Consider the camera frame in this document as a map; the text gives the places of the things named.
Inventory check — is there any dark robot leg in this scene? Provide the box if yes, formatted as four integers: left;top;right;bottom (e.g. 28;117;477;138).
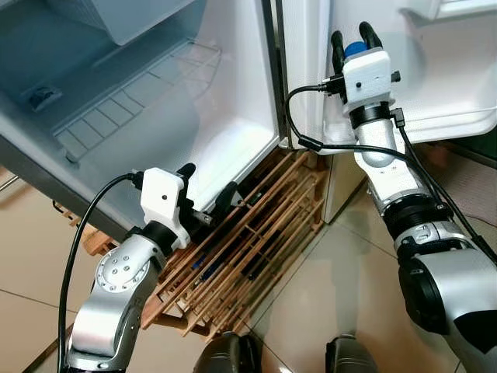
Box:
325;333;379;373
193;330;263;373

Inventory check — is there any white wire fridge shelf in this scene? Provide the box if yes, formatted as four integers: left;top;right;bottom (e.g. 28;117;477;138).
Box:
54;43;222;164

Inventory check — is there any clear water bottle blue cap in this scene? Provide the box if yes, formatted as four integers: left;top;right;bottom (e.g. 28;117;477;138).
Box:
344;40;370;60

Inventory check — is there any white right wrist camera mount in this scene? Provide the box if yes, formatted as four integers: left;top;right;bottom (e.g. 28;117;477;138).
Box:
342;48;393;108

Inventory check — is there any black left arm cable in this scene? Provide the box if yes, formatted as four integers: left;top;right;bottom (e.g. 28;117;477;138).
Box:
57;173;144;366

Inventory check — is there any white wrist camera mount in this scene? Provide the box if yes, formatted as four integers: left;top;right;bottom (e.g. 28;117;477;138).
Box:
140;167;191;251
342;48;393;108

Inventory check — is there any white-lined fridge door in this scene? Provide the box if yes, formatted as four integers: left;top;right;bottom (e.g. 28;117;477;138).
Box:
278;0;497;150

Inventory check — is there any dark left robot leg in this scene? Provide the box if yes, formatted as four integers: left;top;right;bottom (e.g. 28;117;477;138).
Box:
193;330;263;373

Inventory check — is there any white door shelf bin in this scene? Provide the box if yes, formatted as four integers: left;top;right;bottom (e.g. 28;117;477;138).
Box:
400;0;497;23

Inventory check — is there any wooden slatted pallet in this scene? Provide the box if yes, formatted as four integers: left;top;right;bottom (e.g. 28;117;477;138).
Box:
78;148;331;339

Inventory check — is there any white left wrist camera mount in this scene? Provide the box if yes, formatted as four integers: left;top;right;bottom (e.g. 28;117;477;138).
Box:
140;167;191;251

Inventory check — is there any dark right robot leg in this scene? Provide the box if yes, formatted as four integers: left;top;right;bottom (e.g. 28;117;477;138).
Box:
325;333;379;373

